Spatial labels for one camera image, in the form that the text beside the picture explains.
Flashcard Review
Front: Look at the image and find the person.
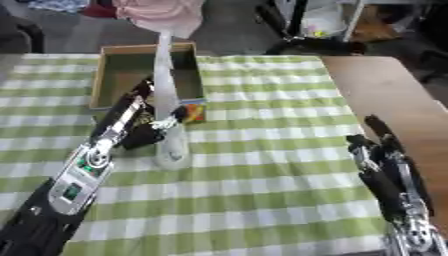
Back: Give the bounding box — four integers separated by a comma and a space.
112, 0, 207, 40

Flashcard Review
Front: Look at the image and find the black chair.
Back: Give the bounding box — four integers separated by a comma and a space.
0, 3, 48, 54

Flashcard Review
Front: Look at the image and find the black tripod base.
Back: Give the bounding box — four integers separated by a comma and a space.
252, 0, 370, 57

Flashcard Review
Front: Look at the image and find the brown cardboard carton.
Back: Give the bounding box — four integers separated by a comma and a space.
348, 13, 406, 43

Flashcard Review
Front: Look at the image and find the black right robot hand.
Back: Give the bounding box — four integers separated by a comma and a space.
343, 114, 438, 223

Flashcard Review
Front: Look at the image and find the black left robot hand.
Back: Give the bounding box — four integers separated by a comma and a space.
87, 77, 191, 151

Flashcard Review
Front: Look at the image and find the tall clear plastic bottle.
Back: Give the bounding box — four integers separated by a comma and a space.
150, 29, 195, 171

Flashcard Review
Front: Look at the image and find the blue patterned cloth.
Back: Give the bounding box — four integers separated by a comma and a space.
24, 0, 91, 15

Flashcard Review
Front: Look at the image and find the white plastic bag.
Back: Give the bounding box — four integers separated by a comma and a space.
297, 2, 354, 40

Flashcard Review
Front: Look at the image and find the tan cardboard box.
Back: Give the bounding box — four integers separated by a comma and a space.
87, 42, 210, 124

